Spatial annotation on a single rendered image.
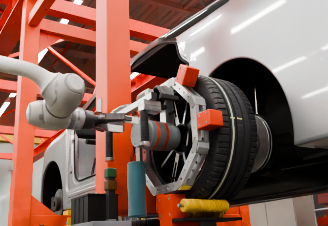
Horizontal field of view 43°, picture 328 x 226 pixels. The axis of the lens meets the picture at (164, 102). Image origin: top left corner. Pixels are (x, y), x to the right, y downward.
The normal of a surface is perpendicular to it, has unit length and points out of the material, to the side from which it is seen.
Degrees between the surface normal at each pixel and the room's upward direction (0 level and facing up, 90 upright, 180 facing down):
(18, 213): 90
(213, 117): 90
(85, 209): 90
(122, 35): 90
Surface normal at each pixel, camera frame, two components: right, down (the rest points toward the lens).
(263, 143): -0.84, -0.14
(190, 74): 0.48, 0.29
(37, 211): 0.55, -0.30
